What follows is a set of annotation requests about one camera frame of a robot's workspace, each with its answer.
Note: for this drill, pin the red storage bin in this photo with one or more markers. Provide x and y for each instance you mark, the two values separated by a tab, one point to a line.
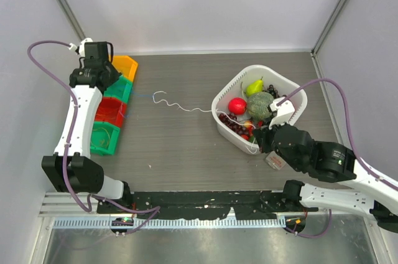
112	111

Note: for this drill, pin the transparent plastic card packet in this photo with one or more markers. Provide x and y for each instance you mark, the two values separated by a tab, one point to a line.
275	161

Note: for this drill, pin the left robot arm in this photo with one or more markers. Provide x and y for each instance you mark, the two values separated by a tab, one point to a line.
70	168

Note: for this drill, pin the yellow green pear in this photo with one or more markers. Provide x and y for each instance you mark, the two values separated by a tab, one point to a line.
254	87

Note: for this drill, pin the white slotted cable duct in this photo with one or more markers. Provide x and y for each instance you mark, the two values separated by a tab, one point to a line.
230	222

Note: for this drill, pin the orange storage bin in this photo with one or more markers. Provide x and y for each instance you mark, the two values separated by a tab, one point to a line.
125	65

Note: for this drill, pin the lower green storage bin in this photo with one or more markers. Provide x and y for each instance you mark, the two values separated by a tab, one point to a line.
104	139

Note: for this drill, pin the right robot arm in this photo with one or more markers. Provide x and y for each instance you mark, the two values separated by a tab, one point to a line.
367	192

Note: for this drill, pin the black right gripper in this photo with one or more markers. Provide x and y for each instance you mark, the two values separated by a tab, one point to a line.
261	135

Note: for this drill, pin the black grape bunch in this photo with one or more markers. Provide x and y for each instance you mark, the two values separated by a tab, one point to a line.
271	90

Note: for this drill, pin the green storage bin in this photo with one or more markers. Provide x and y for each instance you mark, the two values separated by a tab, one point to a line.
120	90
104	139

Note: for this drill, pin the red apple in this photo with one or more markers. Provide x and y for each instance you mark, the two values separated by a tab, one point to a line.
237	106

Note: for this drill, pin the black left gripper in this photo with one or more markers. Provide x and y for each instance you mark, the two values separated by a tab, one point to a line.
115	73

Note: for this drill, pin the upper green storage bin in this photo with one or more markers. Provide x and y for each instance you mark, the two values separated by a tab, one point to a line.
120	90

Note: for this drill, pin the green netted melon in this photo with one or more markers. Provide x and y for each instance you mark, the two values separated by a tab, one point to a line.
258	105

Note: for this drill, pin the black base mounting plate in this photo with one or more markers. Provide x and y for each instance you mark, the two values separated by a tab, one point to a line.
212	205

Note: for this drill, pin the red yellow lychee fruit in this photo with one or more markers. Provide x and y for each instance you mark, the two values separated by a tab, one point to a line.
248	125

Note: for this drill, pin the dark purple grape bunch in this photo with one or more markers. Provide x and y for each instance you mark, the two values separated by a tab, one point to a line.
230	121

